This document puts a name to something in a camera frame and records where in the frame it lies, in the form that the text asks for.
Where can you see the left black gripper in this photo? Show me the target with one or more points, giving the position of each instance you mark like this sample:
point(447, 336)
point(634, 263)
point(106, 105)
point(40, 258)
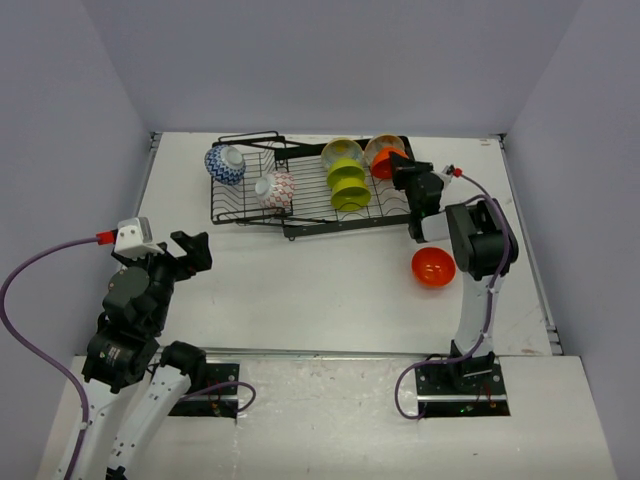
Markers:
point(198, 243)

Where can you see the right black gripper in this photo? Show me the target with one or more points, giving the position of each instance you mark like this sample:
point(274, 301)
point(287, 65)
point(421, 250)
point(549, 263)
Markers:
point(404, 168)

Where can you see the floral orange green bowl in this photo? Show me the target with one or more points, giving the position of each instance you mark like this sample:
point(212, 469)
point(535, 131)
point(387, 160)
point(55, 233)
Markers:
point(376, 144)

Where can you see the lime green bowl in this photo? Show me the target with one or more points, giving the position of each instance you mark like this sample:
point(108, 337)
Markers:
point(344, 168)
point(350, 194)

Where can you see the yellow sun pattern bowl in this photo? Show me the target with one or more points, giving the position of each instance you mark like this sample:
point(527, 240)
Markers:
point(340, 148)

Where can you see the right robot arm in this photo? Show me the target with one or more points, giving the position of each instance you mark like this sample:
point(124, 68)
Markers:
point(483, 246)

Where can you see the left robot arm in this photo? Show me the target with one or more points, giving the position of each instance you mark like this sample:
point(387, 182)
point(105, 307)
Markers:
point(134, 314)

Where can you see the blue zigzag pattern bowl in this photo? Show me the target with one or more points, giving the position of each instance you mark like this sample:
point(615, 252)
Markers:
point(225, 164)

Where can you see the red pattern white bowl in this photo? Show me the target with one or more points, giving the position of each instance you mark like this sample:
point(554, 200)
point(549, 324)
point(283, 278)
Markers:
point(275, 190)

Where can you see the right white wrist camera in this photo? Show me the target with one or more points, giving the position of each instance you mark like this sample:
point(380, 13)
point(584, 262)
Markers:
point(448, 174)

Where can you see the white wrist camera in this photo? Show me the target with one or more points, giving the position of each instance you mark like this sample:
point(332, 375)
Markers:
point(134, 239)
point(448, 174)

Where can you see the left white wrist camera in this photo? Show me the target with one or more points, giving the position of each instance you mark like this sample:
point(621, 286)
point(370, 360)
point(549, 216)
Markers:
point(134, 239)

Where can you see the black wire dish rack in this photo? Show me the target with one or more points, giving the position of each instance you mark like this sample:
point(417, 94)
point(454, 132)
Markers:
point(310, 212)

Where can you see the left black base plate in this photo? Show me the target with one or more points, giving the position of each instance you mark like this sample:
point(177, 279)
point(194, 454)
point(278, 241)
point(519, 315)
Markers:
point(221, 403)

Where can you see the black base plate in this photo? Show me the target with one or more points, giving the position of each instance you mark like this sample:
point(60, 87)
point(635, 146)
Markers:
point(442, 392)
point(221, 403)

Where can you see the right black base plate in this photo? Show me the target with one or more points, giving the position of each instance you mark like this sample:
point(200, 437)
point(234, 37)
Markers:
point(442, 392)

